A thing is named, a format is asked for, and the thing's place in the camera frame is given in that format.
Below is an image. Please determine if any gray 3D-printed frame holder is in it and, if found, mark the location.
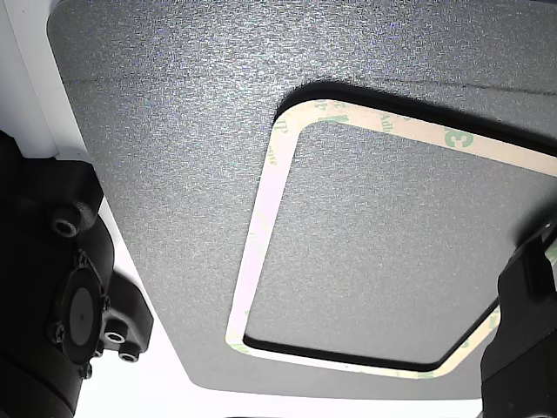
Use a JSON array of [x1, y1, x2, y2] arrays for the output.
[[45, 0, 557, 401]]

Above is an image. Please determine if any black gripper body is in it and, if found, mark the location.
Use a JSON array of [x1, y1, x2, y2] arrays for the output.
[[0, 128, 156, 418]]

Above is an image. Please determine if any white profile rail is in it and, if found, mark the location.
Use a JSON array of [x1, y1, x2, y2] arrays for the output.
[[0, 0, 88, 160]]

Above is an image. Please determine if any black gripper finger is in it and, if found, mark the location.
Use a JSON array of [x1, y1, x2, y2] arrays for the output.
[[480, 215, 557, 418]]

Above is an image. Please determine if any beige adhesive tape backing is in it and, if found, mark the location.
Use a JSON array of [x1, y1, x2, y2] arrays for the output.
[[225, 98, 557, 381]]

